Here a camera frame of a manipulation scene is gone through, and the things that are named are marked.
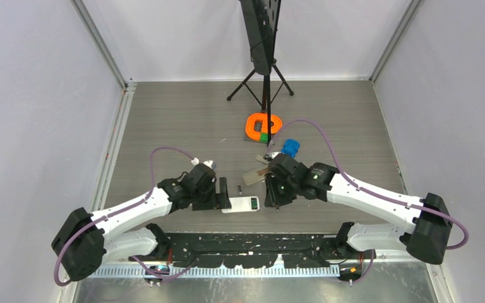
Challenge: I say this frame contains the white air conditioner remote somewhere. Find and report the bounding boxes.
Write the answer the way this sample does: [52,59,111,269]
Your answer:
[221,196,260,214]

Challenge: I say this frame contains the beige remote control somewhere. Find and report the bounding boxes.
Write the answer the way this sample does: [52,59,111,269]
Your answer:
[242,165,268,186]

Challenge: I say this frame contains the beige battery cover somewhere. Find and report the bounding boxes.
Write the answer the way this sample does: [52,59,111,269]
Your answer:
[255,155,270,164]

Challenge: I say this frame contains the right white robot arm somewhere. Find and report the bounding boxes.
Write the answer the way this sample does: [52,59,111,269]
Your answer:
[265,152,453,264]

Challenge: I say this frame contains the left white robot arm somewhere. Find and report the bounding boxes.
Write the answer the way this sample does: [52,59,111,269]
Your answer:
[51,161,232,286]

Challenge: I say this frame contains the blue toy car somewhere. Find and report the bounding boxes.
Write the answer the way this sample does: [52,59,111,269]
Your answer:
[280,138,300,158]

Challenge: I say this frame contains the orange and green block toy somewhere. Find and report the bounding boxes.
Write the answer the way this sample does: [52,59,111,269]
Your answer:
[245,112,283,143]

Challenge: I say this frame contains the black tripod stand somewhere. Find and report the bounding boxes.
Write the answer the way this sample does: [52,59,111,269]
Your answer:
[227,0,294,145]

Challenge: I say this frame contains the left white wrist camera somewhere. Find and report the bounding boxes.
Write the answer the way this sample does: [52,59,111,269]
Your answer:
[191,157,216,170]

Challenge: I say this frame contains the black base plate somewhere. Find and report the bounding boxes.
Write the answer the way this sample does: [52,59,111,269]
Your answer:
[159,232,377,270]

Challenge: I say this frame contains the slotted cable duct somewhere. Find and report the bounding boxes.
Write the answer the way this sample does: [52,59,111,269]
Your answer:
[90,264,340,278]

